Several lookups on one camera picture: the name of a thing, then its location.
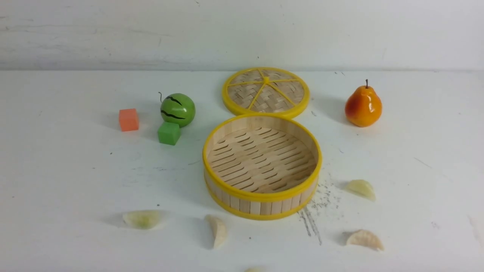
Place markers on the yellow rimmed bamboo steamer tray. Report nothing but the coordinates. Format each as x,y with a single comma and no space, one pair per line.
261,166

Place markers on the orange cube block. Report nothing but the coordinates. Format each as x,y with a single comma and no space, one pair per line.
128,120

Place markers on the green toy watermelon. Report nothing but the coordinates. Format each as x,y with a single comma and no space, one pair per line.
177,108

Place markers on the yellow rimmed woven steamer lid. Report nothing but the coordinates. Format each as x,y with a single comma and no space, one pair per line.
268,90

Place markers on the green cube block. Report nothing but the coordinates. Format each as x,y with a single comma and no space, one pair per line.
168,133

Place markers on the pale green dumpling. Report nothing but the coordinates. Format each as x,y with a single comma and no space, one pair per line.
142,219

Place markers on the white dumpling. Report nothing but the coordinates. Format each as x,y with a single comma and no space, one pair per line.
219,230
366,239

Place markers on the orange yellow toy pear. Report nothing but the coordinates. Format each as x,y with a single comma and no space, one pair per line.
364,107

